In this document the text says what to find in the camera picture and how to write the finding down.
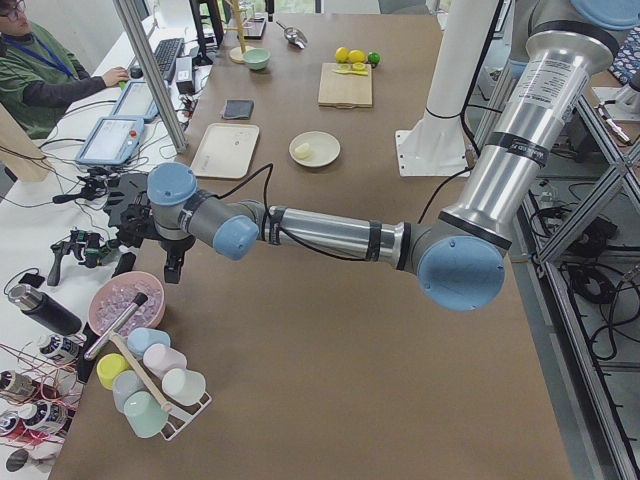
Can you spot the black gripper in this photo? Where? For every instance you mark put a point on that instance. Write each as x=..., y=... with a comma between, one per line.
x=181, y=244

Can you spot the round cream plate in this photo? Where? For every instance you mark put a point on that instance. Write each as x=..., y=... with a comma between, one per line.
x=325, y=149

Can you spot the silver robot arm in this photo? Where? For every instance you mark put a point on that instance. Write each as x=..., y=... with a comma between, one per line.
x=355, y=129

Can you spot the cream rabbit serving tray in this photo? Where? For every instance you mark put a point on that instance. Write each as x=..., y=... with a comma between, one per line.
x=225, y=151

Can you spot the metal stirring rod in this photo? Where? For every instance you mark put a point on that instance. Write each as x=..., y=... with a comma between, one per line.
x=139, y=300

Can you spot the blue plastic cup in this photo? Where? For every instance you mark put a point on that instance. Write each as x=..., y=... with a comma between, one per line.
x=140, y=339

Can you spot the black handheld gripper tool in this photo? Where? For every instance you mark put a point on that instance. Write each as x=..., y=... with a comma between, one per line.
x=86, y=246

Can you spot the pink plastic cup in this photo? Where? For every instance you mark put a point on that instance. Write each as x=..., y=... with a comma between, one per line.
x=159, y=359

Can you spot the black hexagonal platform device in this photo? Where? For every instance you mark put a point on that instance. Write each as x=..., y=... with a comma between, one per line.
x=127, y=199

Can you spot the yellow plastic cup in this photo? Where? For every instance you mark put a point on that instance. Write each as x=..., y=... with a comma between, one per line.
x=109, y=367

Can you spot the white plastic cup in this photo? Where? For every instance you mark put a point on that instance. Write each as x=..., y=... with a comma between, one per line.
x=184, y=386

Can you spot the grey plastic cup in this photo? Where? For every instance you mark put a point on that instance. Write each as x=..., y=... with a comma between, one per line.
x=124, y=386

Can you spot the black insulated bottle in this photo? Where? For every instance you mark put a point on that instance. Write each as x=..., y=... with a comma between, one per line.
x=44, y=310

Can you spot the near blue teach pendant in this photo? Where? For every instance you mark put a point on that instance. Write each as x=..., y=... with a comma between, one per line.
x=112, y=141

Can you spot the blue teach pendant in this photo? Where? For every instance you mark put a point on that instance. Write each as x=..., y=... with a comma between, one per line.
x=112, y=141
x=136, y=100

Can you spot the white cup rack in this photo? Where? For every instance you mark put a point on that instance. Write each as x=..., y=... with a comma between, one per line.
x=181, y=416

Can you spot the mint plastic cup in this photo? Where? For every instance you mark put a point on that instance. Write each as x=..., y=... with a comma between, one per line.
x=144, y=414

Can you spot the far blue teach pendant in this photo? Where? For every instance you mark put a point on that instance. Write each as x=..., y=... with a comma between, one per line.
x=136, y=100

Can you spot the folded grey cloth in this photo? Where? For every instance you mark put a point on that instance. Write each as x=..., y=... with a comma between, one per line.
x=237, y=109

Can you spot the black keyboard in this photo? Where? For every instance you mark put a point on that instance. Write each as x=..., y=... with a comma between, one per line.
x=166, y=53

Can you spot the wooden mug tree stand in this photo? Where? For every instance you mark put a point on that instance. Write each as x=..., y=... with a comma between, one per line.
x=237, y=54

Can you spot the mint green bowl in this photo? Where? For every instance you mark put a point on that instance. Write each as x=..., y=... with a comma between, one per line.
x=256, y=59

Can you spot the seated person in green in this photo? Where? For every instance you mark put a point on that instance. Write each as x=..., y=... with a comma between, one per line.
x=40, y=78

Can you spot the wooden cutting board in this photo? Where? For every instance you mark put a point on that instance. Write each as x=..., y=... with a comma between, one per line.
x=344, y=91

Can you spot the metal scoop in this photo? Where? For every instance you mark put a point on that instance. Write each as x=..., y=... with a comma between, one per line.
x=293, y=35

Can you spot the lower whole yellow lemon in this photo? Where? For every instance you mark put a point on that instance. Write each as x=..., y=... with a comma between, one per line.
x=342, y=54

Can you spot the whole yellow lemon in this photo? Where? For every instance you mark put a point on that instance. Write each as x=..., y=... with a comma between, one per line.
x=342, y=54
x=356, y=56

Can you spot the yellow plastic knife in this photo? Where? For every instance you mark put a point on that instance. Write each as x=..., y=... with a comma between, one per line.
x=351, y=72

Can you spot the upper whole yellow lemon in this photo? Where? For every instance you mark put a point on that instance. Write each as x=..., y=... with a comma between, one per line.
x=356, y=56

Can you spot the green lime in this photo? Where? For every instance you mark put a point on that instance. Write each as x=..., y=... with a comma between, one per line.
x=373, y=58

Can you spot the aluminium frame post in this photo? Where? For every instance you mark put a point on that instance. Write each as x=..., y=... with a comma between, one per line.
x=137, y=36

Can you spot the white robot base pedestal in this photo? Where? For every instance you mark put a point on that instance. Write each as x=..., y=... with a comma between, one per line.
x=436, y=145

